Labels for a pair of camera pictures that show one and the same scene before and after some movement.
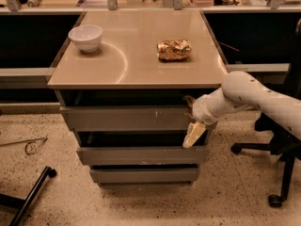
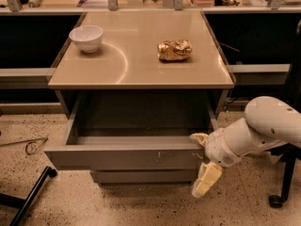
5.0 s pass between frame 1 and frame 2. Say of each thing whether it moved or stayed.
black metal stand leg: stayed
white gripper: moved
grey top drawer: moved
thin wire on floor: stayed
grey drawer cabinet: stayed
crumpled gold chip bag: stayed
